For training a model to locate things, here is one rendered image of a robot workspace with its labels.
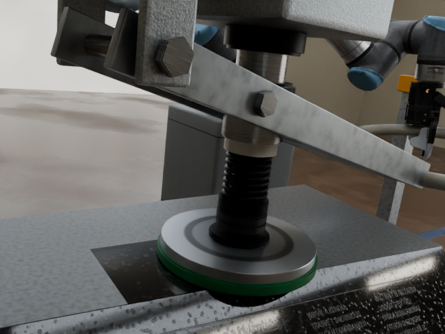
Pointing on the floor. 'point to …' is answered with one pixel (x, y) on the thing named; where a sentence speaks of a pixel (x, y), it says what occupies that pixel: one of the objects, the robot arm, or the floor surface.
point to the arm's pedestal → (204, 156)
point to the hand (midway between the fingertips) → (427, 154)
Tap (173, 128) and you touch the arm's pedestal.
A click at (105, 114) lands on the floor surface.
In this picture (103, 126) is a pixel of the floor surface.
